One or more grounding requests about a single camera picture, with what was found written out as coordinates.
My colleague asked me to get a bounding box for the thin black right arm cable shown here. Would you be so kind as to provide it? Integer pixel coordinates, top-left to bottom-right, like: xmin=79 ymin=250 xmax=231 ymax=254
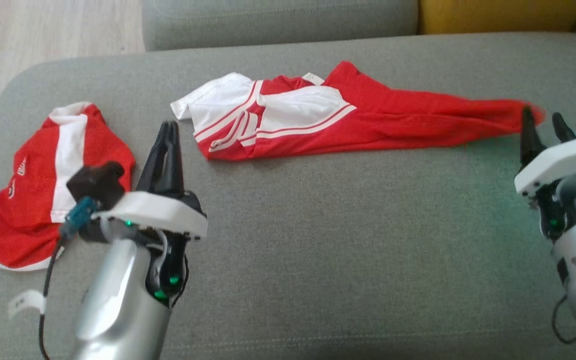
xmin=551 ymin=294 xmax=576 ymax=346

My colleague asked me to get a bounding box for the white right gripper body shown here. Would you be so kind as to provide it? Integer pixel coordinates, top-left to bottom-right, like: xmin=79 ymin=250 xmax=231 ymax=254
xmin=514 ymin=138 xmax=576 ymax=242

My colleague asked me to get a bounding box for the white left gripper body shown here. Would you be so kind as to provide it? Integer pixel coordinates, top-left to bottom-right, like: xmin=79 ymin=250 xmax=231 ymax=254
xmin=93 ymin=192 xmax=209 ymax=307

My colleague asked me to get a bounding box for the yellow sofa backrest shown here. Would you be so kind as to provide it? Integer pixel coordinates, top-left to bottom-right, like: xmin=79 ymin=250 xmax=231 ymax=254
xmin=419 ymin=0 xmax=576 ymax=35

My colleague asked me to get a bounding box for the red garment wide white band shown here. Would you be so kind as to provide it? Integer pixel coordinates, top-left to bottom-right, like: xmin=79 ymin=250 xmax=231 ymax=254
xmin=0 ymin=101 xmax=136 ymax=272

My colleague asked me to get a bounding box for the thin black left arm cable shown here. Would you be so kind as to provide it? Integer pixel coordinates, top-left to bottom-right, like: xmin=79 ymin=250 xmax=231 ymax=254
xmin=38 ymin=235 xmax=66 ymax=360

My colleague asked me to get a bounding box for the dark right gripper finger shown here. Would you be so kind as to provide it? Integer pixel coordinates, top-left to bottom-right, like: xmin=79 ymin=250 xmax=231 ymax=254
xmin=520 ymin=106 xmax=547 ymax=167
xmin=551 ymin=112 xmax=576 ymax=144

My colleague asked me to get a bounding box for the red garment striped white trim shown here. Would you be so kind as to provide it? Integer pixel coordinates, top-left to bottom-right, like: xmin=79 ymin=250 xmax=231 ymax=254
xmin=170 ymin=61 xmax=546 ymax=162

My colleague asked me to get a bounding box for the teal left camera connector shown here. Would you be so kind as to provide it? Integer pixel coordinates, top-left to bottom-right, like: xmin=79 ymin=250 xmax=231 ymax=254
xmin=59 ymin=196 xmax=100 ymax=237

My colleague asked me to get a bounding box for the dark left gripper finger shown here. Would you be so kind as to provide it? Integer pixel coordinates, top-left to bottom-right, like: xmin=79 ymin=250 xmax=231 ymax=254
xmin=167 ymin=121 xmax=186 ymax=197
xmin=136 ymin=121 xmax=172 ymax=194

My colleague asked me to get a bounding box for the yellow grey sofa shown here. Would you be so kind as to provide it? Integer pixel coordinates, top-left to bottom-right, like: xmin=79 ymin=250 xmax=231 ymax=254
xmin=0 ymin=32 xmax=576 ymax=360

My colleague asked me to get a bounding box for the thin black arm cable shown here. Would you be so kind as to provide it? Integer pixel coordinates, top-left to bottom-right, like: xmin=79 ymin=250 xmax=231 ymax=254
xmin=551 ymin=294 xmax=576 ymax=346
xmin=38 ymin=235 xmax=66 ymax=360

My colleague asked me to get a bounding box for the white left cable label tag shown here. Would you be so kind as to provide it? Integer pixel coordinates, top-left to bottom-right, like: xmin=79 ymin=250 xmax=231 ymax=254
xmin=8 ymin=290 xmax=47 ymax=319

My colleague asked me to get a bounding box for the long grey sofa seat cushion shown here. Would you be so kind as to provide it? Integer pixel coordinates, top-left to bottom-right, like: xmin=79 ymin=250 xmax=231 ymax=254
xmin=140 ymin=0 xmax=420 ymax=52

